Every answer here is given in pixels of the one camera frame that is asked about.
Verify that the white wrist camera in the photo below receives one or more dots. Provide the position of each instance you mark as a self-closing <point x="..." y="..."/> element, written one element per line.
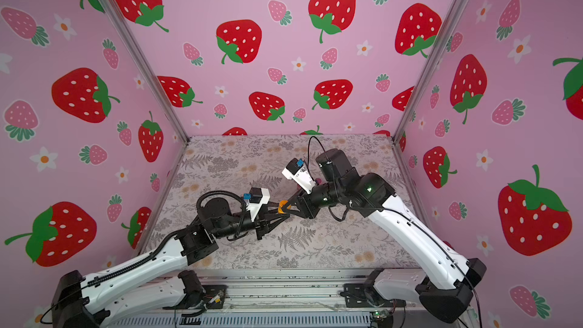
<point x="255" y="199"/>
<point x="297" y="171"/>

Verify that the orange paint jar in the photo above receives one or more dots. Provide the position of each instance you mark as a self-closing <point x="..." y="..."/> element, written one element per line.
<point x="283" y="207"/>

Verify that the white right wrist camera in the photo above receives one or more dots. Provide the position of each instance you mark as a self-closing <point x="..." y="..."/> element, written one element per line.
<point x="297" y="171"/>

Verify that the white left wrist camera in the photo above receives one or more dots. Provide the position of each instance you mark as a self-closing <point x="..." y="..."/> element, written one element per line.
<point x="255" y="199"/>

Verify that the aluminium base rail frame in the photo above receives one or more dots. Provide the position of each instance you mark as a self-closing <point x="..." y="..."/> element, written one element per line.
<point x="288" y="298"/>

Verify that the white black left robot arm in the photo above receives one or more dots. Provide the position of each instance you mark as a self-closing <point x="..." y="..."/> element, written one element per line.
<point x="145" y="259"/>

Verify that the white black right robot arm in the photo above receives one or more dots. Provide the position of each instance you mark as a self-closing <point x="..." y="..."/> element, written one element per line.
<point x="448" y="286"/>

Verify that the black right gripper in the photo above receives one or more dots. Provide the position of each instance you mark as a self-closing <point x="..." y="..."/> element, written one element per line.
<point x="307" y="204"/>

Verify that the floral patterned table mat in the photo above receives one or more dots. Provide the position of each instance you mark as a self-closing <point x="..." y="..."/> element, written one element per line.
<point x="335" y="239"/>

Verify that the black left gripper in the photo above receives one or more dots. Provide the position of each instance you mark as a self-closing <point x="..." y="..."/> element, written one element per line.
<point x="260" y="224"/>

